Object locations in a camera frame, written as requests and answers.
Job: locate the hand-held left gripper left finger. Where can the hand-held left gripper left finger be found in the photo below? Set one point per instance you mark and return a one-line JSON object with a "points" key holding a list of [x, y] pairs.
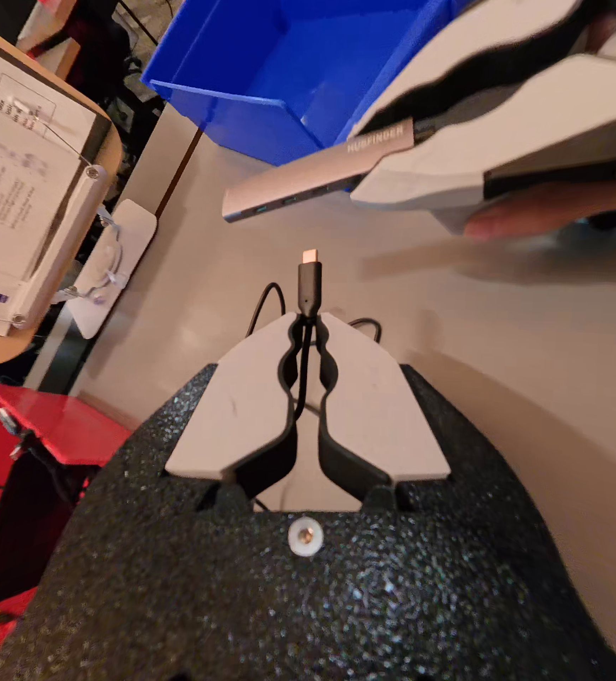
{"points": [[239, 415]]}

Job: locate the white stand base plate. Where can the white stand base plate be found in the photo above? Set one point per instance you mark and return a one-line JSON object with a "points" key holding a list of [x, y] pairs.
{"points": [[132, 229]]}

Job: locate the red plastic bin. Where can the red plastic bin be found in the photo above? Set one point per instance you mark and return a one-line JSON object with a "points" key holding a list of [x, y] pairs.
{"points": [[63, 425]]}

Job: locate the grey USB hub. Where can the grey USB hub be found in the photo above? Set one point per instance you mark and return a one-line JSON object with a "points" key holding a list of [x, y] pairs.
{"points": [[308, 178]]}

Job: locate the grey desk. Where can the grey desk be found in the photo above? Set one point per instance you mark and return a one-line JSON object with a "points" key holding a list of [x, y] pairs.
{"points": [[499, 372]]}

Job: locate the blue plastic bin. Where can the blue plastic bin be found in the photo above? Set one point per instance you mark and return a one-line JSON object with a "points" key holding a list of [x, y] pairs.
{"points": [[286, 53]]}

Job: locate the person's right hand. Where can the person's right hand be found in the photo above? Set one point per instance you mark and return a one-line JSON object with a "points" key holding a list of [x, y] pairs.
{"points": [[552, 213]]}

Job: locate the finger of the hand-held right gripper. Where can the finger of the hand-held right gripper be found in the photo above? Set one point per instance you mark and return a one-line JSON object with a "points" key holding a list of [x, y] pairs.
{"points": [[552, 117], [473, 42]]}

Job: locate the printed instruction sheet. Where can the printed instruction sheet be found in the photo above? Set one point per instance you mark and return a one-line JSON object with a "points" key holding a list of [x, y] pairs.
{"points": [[26, 106]]}

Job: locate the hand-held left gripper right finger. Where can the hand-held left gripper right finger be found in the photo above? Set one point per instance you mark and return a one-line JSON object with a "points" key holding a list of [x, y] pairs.
{"points": [[377, 420]]}

